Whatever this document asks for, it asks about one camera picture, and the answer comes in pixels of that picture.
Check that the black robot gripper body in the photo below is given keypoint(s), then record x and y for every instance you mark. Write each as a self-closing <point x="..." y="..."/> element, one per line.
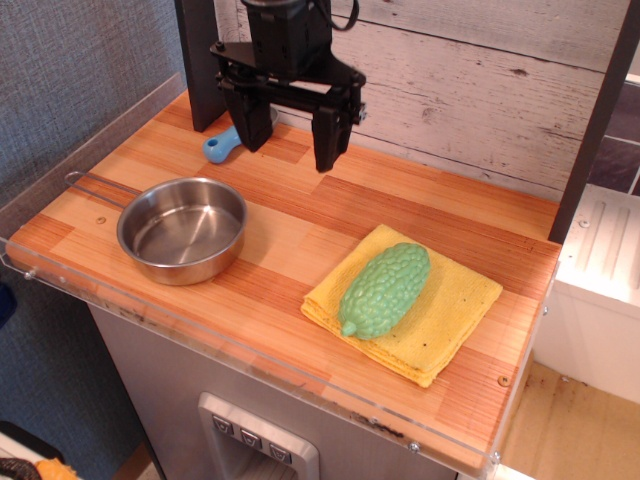
<point x="292" y="41"/>

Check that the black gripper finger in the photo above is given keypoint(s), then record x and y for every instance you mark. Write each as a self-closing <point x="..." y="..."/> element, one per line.
<point x="250" y="111"/>
<point x="331" y="130"/>

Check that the green plastic grape bunch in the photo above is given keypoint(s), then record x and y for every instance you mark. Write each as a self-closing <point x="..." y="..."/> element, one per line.
<point x="384" y="291"/>

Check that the folded yellow rag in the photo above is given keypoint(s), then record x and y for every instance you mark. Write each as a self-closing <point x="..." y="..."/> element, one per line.
<point x="452" y="303"/>

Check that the stainless steel pot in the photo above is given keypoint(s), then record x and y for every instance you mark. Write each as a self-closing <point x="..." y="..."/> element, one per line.
<point x="180" y="232"/>

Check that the white toy sink drainer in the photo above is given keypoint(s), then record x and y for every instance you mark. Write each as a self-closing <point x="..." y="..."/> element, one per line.
<point x="601" y="251"/>

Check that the grey toy fridge dispenser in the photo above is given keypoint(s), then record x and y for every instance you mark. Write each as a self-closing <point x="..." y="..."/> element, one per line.
<point x="243" y="445"/>

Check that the orange toy object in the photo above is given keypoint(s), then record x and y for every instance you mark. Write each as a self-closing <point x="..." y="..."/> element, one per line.
<point x="53" y="469"/>

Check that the blue handled grey scoop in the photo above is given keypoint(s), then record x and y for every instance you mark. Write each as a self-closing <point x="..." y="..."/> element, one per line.
<point x="217" y="148"/>

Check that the dark left vertical post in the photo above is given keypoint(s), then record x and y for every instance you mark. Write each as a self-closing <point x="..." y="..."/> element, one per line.
<point x="197" y="25"/>

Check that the dark vertical post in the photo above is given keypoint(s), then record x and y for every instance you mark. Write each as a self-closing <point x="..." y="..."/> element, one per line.
<point x="604" y="106"/>
<point x="197" y="25"/>

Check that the dark right vertical post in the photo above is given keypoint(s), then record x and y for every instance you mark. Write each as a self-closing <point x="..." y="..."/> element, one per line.
<point x="604" y="106"/>

